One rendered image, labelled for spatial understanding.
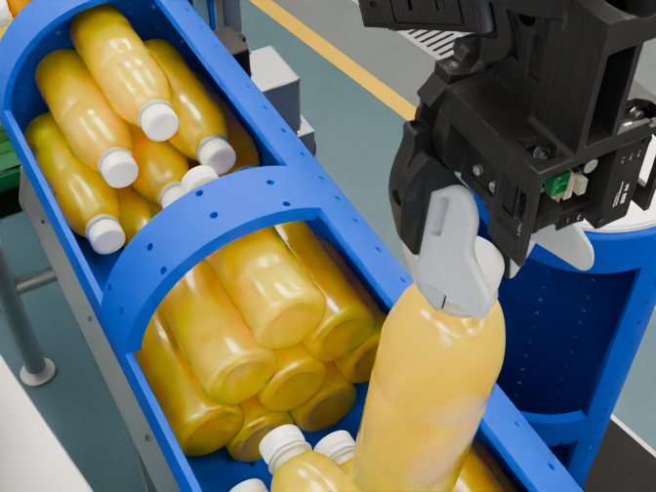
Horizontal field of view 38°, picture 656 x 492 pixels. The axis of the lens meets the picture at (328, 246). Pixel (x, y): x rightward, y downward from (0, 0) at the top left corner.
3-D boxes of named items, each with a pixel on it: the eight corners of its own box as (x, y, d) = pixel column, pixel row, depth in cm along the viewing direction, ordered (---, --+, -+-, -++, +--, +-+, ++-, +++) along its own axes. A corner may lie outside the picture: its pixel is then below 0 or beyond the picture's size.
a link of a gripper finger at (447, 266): (441, 386, 46) (491, 247, 40) (379, 305, 50) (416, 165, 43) (491, 368, 47) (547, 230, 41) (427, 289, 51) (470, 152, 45)
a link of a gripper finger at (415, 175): (389, 263, 45) (430, 108, 39) (373, 242, 46) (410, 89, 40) (469, 240, 47) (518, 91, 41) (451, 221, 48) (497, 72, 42)
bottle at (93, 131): (44, 40, 114) (100, 135, 102) (99, 53, 119) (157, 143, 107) (24, 91, 117) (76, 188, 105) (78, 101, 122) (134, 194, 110)
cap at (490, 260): (425, 301, 50) (431, 278, 49) (428, 249, 53) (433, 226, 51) (498, 312, 50) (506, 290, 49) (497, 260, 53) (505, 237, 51)
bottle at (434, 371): (346, 512, 63) (392, 318, 49) (354, 420, 68) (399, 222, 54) (454, 528, 63) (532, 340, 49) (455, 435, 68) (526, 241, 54)
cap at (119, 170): (107, 148, 104) (113, 158, 103) (139, 153, 107) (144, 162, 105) (95, 177, 106) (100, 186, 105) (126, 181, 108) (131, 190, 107)
